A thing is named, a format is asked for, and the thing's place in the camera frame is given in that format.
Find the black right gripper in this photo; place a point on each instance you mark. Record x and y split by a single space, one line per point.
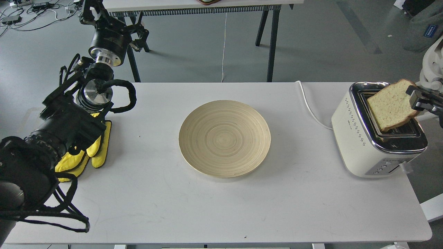
422 98

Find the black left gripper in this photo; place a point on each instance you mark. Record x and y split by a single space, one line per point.
112 37

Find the slice of bread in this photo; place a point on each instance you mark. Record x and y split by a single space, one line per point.
391 106

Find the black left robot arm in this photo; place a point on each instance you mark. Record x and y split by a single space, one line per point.
73 119

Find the cream and chrome toaster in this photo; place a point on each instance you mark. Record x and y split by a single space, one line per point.
365 150

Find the grey bag with blue label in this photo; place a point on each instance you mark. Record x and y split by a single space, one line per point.
425 28

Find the yellow cloth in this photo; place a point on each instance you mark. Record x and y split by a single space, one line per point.
95 154

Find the round bamboo plate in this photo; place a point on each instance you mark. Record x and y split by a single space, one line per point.
224 139

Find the background table with black legs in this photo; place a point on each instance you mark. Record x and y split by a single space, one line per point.
132 8

